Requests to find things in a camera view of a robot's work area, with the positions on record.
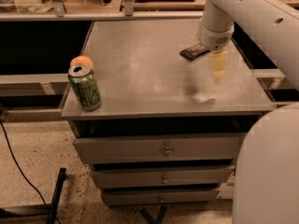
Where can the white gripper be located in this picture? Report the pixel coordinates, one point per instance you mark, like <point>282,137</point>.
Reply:
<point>214,39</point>

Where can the black rxbar chocolate wrapper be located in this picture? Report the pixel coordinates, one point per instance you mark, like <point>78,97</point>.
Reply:
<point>193,52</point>

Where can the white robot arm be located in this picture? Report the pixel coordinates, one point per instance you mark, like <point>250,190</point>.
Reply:
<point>266,187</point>

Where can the green soda can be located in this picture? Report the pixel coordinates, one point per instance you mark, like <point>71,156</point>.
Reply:
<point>84,86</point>

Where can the grey drawer cabinet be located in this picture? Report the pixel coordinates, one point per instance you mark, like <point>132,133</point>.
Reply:
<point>147,88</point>

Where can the top grey drawer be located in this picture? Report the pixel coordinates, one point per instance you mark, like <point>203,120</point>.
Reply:
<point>130,149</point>

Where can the grey drawer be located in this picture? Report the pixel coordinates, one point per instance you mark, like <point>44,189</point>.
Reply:
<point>130,149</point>
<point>160,177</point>
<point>159,196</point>

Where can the orange fruit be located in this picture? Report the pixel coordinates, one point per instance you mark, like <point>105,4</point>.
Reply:
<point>82,60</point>

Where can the cardboard box of snacks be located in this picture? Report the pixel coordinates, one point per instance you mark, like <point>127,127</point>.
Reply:
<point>226,189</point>

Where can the middle grey drawer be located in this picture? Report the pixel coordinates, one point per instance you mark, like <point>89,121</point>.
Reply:
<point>160,177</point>

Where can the bottom grey drawer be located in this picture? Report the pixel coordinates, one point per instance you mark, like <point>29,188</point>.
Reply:
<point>159,196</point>

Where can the black metal stand leg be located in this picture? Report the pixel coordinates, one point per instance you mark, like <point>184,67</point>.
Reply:
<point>49,210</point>

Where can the metal shelf rail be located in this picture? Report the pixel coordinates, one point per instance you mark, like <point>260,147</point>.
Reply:
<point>97,10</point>

